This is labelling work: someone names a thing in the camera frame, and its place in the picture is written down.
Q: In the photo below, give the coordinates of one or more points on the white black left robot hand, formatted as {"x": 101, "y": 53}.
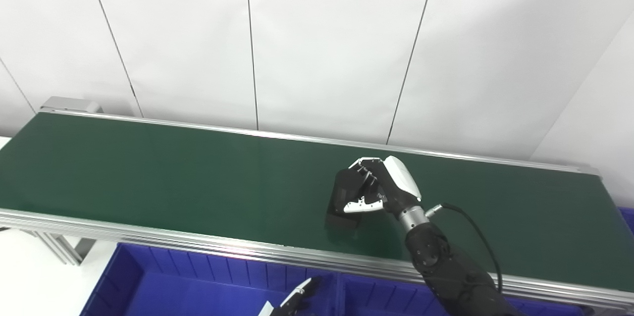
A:
{"x": 292, "y": 306}

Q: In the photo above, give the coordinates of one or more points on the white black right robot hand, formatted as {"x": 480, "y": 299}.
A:
{"x": 396, "y": 184}

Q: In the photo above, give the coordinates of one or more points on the black cylinder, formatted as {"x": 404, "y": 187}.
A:
{"x": 346, "y": 187}

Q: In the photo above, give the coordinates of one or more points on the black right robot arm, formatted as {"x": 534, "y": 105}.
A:
{"x": 446, "y": 266}

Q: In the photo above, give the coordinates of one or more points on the blue bin with black parts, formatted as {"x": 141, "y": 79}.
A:
{"x": 386, "y": 301}

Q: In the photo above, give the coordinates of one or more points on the blue bin with white block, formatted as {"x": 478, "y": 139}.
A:
{"x": 188, "y": 291}

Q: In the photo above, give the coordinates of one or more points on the empty blue bin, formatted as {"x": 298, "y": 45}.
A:
{"x": 627, "y": 219}

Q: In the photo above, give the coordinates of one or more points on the aluminium conveyor support leg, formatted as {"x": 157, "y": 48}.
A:
{"x": 62, "y": 247}

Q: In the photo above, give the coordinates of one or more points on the grey conveyor end housing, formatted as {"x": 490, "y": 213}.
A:
{"x": 72, "y": 105}

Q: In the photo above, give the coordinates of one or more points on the green conveyor belt aluminium frame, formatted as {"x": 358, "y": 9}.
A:
{"x": 198, "y": 177}

